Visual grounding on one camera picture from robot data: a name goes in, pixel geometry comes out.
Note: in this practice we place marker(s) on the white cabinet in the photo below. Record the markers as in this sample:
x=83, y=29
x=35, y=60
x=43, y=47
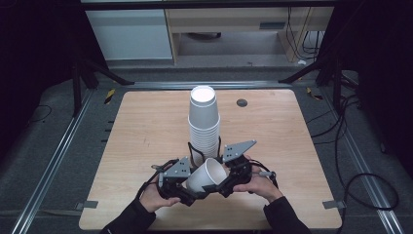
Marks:
x=130, y=34

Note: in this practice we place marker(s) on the stack of white paper cups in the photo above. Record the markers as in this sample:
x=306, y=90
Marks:
x=204, y=130

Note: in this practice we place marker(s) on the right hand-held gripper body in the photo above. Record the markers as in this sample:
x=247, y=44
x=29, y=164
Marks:
x=238, y=172

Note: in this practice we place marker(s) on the single white paper cup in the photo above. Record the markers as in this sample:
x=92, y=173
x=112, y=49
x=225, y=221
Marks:
x=203, y=178

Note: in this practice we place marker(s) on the grey tape piece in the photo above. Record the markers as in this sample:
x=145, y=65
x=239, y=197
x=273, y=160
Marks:
x=87, y=205
x=333, y=204

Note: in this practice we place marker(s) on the black round table grommet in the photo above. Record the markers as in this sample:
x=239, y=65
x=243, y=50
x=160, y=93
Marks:
x=242, y=103

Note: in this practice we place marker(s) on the black metal stand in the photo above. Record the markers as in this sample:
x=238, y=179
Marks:
x=336, y=84
x=77, y=87

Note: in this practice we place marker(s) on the person's right hand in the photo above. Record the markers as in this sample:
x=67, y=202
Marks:
x=261, y=187

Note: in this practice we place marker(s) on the person's left hand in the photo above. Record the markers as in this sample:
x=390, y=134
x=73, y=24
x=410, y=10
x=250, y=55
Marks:
x=152, y=200

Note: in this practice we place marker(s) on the long metal floor rail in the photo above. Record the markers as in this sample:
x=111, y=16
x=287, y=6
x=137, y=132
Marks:
x=363, y=165
x=162, y=85
x=53, y=162

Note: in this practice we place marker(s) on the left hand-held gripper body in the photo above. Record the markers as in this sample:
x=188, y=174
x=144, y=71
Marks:
x=177, y=170

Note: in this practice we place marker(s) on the yellow black tape strip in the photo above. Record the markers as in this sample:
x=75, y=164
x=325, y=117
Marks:
x=314, y=95
x=109, y=96

